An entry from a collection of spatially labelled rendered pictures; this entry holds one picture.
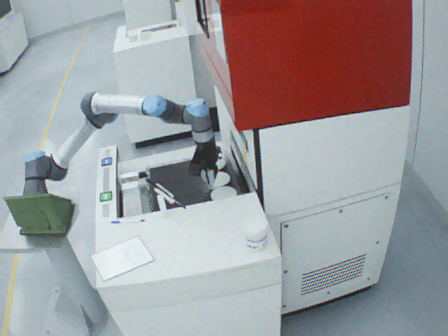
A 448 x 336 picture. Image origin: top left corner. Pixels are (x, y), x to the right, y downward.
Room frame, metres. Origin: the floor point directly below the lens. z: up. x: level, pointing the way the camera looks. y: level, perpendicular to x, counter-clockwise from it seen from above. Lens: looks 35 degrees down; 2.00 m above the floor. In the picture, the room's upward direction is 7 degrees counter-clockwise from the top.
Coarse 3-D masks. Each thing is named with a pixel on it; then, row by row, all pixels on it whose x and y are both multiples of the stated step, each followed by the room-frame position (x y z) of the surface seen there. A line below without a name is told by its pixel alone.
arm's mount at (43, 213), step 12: (12, 204) 1.35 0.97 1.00; (24, 204) 1.34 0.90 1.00; (36, 204) 1.34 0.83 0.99; (48, 204) 1.34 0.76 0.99; (60, 204) 1.41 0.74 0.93; (72, 204) 1.52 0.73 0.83; (12, 216) 1.35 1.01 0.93; (24, 216) 1.34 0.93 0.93; (36, 216) 1.34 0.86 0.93; (48, 216) 1.34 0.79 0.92; (60, 216) 1.36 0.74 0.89; (24, 228) 1.35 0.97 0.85; (36, 228) 1.34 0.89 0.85; (48, 228) 1.34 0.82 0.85; (60, 228) 1.35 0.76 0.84
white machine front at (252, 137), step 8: (216, 88) 2.04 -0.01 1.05; (216, 96) 2.08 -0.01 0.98; (224, 112) 1.87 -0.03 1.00; (224, 120) 1.90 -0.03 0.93; (224, 128) 1.93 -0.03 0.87; (232, 128) 1.69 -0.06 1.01; (256, 128) 1.31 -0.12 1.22; (248, 136) 1.36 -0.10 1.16; (256, 136) 1.30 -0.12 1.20; (240, 144) 1.53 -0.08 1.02; (248, 144) 1.37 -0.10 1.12; (256, 144) 1.30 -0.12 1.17; (240, 152) 1.54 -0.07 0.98; (248, 152) 1.38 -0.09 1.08; (256, 152) 1.30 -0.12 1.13; (248, 160) 1.40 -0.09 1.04; (256, 160) 1.30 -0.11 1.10; (248, 168) 1.41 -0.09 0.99; (256, 168) 1.30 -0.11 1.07; (256, 176) 1.30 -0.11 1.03; (256, 184) 1.30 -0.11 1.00
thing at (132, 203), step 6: (138, 192) 1.49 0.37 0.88; (126, 198) 1.46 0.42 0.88; (132, 198) 1.46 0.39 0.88; (138, 198) 1.45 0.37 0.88; (126, 204) 1.42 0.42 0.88; (132, 204) 1.42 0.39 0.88; (138, 204) 1.41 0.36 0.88; (126, 210) 1.38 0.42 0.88; (132, 210) 1.38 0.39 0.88; (138, 210) 1.37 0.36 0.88; (126, 216) 1.34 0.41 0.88; (132, 216) 1.34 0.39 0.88
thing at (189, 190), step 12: (156, 168) 1.62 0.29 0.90; (168, 168) 1.61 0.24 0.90; (180, 168) 1.60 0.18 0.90; (228, 168) 1.56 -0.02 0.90; (156, 180) 1.54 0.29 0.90; (168, 180) 1.53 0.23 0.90; (180, 180) 1.51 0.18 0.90; (192, 180) 1.51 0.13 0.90; (156, 192) 1.45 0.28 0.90; (180, 192) 1.43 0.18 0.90; (192, 192) 1.43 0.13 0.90; (204, 192) 1.42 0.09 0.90; (156, 204) 1.38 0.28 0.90; (168, 204) 1.37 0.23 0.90; (180, 204) 1.36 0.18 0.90; (192, 204) 1.35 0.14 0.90
